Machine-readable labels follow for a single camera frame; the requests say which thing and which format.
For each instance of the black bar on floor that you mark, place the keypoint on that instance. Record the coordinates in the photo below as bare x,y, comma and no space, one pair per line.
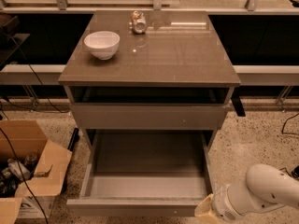
74,138

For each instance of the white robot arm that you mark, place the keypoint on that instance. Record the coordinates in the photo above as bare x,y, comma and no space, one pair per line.
264,189

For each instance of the cardboard box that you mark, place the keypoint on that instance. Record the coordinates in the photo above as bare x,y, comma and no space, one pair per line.
33,198

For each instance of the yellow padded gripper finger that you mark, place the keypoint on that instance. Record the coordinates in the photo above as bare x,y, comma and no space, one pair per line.
204,212

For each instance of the grey drawer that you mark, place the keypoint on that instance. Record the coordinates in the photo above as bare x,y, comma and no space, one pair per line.
149,117
145,174

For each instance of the grey top drawer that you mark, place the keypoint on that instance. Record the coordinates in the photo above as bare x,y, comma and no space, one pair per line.
149,117

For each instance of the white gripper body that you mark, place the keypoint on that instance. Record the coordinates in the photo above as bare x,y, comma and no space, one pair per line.
222,206

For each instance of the white ceramic bowl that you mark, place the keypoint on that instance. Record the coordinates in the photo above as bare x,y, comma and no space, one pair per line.
102,44

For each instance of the clutter inside cardboard box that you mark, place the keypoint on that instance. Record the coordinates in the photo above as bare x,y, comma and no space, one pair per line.
16,172

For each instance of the grey drawer cabinet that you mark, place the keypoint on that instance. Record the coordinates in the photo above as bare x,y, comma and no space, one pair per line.
180,60

